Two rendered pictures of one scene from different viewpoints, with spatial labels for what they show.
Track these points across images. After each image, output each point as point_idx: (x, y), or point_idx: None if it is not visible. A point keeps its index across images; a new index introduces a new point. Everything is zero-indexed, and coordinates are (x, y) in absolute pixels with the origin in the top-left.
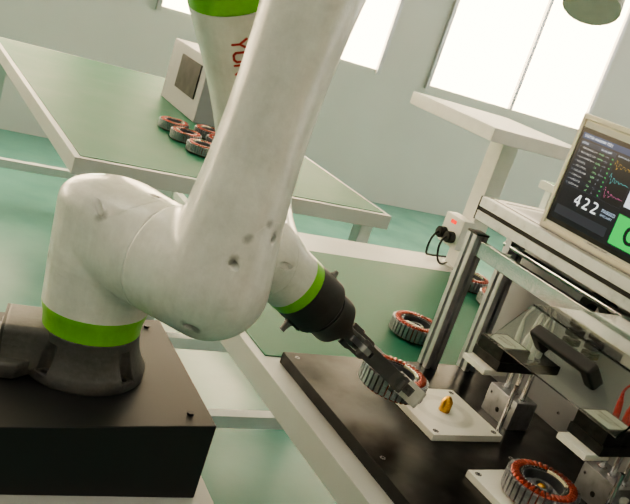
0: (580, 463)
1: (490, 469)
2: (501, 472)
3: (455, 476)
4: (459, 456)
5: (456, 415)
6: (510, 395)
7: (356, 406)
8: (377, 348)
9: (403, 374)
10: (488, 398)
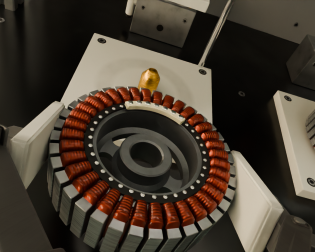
0: (242, 35)
1: (271, 141)
2: (297, 142)
3: (300, 213)
4: (246, 160)
5: (160, 83)
6: (223, 16)
7: (81, 243)
8: (51, 121)
9: (310, 228)
10: (140, 17)
